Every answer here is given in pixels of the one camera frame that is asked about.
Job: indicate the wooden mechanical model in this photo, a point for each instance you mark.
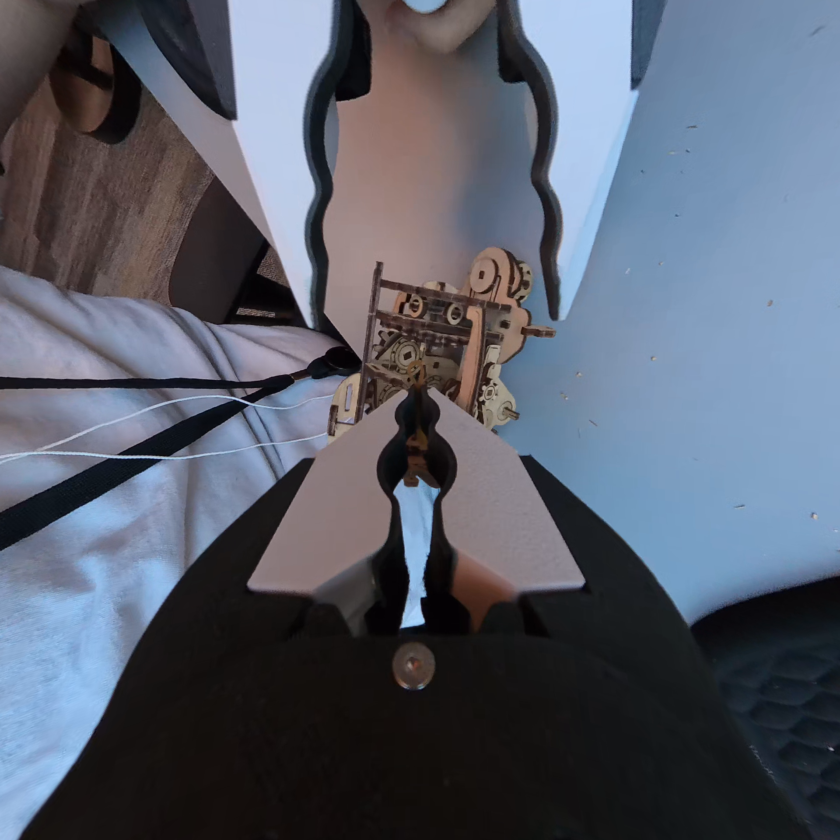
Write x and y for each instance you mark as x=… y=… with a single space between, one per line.
x=426 y=328

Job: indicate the person's left hand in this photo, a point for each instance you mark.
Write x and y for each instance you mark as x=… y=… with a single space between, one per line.
x=446 y=33

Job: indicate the person's sandaled foot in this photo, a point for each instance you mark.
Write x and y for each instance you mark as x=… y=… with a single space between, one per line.
x=92 y=98

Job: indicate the white sweatshirt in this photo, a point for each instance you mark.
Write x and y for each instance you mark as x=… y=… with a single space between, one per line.
x=98 y=590

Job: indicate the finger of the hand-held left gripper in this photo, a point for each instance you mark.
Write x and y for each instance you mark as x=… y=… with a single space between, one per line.
x=590 y=98
x=275 y=98

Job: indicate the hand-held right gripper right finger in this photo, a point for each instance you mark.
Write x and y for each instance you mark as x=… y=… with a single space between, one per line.
x=512 y=525

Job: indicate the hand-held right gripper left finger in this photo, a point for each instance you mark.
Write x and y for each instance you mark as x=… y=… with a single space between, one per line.
x=328 y=525

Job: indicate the grey desk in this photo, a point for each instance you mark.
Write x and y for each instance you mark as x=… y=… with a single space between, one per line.
x=689 y=328

